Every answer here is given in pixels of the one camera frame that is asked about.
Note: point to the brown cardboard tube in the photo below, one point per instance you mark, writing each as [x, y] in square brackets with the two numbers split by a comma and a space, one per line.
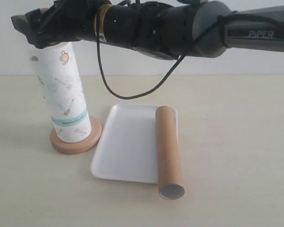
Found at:
[170, 173]

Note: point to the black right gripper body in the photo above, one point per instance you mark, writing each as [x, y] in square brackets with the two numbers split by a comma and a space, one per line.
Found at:
[67, 21]

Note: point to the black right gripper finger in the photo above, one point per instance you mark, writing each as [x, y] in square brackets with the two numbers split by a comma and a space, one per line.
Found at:
[34, 40]
[21, 21]

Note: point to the white rectangular plastic tray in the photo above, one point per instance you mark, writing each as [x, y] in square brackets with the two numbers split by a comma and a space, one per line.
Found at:
[127, 148]

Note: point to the printed white paper towel roll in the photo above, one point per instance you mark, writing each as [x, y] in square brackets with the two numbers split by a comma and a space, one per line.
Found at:
[58, 74]

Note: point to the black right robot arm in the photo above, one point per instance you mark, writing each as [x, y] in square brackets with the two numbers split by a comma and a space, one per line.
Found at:
[197, 28]

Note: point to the wooden paper towel holder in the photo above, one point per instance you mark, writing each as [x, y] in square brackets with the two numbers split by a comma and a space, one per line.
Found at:
[77, 147]

